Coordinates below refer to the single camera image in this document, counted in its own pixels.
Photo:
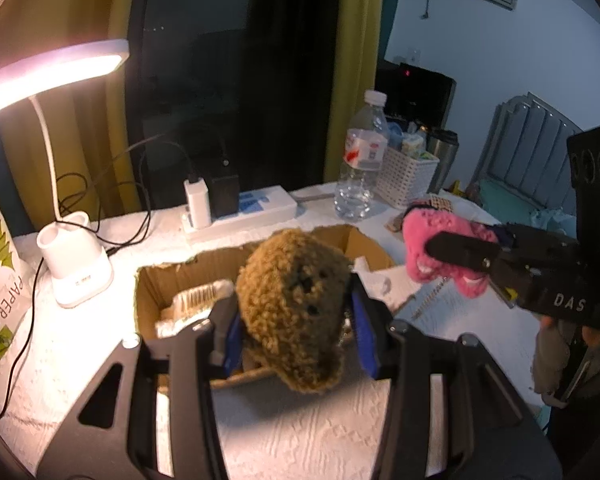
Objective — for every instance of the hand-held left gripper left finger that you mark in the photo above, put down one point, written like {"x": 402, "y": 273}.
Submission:
{"x": 235, "y": 340}

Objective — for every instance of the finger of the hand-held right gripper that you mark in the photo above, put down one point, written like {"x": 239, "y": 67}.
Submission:
{"x": 510, "y": 237}
{"x": 460, "y": 250}

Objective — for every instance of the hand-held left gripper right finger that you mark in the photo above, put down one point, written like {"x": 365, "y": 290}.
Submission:
{"x": 365, "y": 335}

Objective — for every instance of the pink plush toy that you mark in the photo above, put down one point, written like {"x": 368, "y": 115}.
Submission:
{"x": 420, "y": 230}

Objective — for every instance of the clear plastic packet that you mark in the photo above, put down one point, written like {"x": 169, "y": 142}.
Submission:
{"x": 200, "y": 300}

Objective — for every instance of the brown curly plush toy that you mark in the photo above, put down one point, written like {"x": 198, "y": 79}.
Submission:
{"x": 290, "y": 310}

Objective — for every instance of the cardboard box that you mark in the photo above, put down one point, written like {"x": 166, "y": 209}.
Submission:
{"x": 152, "y": 300}

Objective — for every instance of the person's right hand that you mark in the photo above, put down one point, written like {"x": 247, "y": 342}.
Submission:
{"x": 552, "y": 365}

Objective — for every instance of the teal bed sheet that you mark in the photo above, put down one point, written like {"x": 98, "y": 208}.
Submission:
{"x": 505, "y": 195}

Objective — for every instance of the white crumpled paper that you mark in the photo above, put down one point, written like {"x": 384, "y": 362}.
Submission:
{"x": 380, "y": 285}

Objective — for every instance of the spiral notebook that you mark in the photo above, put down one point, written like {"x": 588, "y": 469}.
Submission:
{"x": 430, "y": 300}

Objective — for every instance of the grey padded headboard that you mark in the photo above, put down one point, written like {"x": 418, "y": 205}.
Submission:
{"x": 525, "y": 150}

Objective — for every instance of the white woven basket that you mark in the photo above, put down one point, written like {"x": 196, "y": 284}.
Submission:
{"x": 405, "y": 180}

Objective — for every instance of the steel tumbler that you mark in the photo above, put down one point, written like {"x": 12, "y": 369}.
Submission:
{"x": 442, "y": 160}

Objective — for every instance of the pale small packet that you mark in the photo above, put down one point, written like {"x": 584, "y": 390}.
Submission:
{"x": 414, "y": 146}

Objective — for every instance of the white embossed table cover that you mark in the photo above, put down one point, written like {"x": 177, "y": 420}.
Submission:
{"x": 305, "y": 435}

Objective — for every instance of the blue plastic bottle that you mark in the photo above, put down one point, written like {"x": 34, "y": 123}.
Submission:
{"x": 395, "y": 135}

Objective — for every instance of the white power strip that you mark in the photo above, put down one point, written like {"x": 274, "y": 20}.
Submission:
{"x": 260, "y": 210}

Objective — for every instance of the clear water bottle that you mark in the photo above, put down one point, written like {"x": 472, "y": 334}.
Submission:
{"x": 360, "y": 160}

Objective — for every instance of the black power adapter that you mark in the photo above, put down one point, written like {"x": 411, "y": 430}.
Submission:
{"x": 224, "y": 195}

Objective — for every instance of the black appliance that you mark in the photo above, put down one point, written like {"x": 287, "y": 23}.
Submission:
{"x": 415, "y": 95}

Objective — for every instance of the white desk lamp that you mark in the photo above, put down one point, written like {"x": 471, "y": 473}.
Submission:
{"x": 75, "y": 270}

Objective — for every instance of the yellow curtain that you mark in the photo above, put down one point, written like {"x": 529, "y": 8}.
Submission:
{"x": 357, "y": 35}
{"x": 80, "y": 5}

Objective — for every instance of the paper cup package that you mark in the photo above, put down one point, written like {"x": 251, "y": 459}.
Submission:
{"x": 0, "y": 290}

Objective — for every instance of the dark glass window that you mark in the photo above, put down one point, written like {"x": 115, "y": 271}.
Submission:
{"x": 230, "y": 60}

